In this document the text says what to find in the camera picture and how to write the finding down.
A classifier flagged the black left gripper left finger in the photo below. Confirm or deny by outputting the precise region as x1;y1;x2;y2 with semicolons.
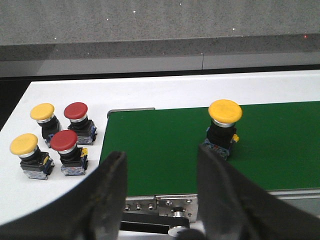
0;151;128;240

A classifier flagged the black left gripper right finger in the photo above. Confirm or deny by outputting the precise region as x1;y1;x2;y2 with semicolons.
197;145;320;240

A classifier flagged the yellow push button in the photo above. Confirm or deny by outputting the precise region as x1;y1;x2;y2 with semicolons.
203;99;243;160
9;133;55;180
30;103;62;148

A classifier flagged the black drive belt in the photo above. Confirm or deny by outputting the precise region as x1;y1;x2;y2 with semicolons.
120;212;190;237

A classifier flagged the red push button front right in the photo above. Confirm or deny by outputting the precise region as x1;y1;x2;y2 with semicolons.
50;130;88;176

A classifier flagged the red push button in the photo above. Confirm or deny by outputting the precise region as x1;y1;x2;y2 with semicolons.
63;102;97;146
50;130;88;176

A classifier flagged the green conveyor belt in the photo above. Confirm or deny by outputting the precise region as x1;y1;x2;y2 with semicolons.
100;101;320;196

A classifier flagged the red push button rear right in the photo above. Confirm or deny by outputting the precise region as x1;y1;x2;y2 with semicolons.
63;102;97;146

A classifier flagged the grey speckled stone counter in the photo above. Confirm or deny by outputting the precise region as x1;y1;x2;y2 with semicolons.
0;0;320;78

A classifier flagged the metal conveyor end bracket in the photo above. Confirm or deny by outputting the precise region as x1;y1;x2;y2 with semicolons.
123;194;198;223

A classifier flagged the aluminium conveyor side rail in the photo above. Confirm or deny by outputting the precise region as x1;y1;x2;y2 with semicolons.
268;188;320;200

